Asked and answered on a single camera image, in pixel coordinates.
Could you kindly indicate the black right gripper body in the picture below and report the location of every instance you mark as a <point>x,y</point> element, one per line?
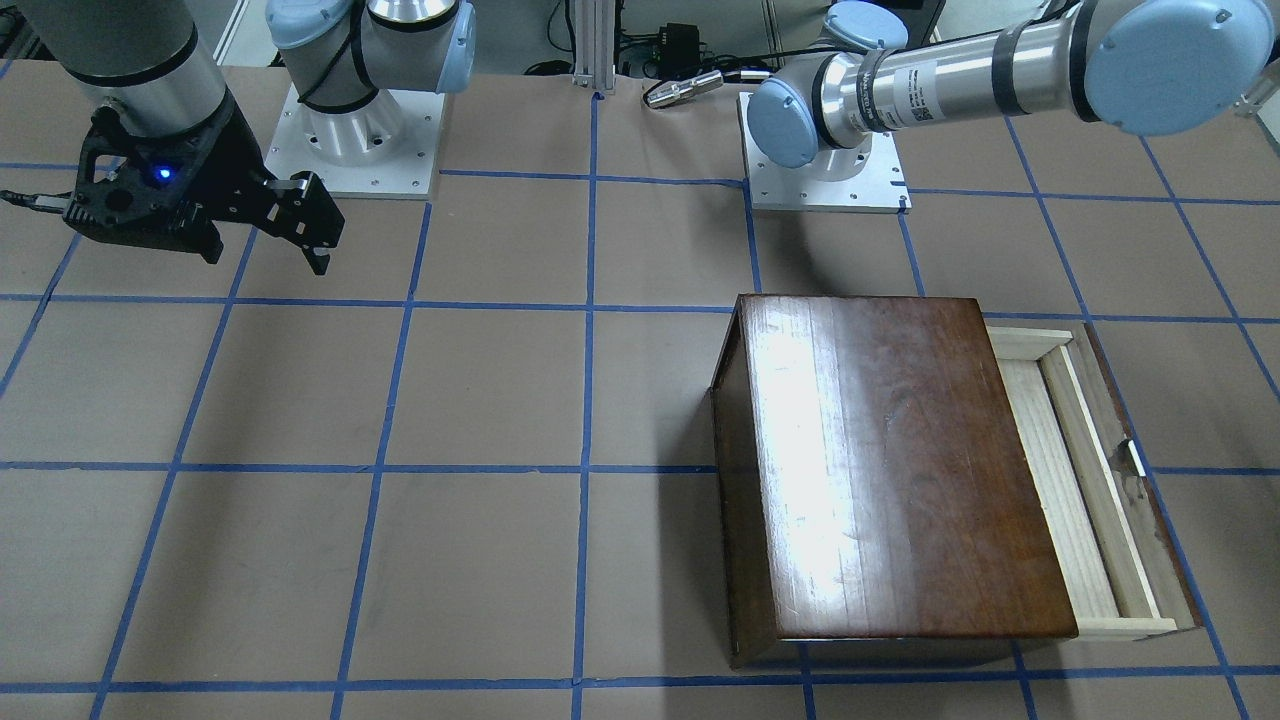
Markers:
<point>232,152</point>

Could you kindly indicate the wooden drawer with handle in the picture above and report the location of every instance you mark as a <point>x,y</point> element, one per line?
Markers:
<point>1124,579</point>

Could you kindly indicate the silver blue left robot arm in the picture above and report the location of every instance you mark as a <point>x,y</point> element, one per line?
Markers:
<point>1148,68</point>

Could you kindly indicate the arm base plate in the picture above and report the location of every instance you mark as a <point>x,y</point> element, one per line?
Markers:
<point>867,179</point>
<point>387,150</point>

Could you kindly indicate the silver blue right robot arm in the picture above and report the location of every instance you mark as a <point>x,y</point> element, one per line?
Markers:
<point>149,57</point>

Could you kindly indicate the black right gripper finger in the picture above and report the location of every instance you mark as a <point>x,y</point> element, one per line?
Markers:
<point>302,211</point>

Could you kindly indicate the dark wooden drawer cabinet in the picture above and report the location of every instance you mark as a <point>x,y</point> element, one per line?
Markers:
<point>875,496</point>

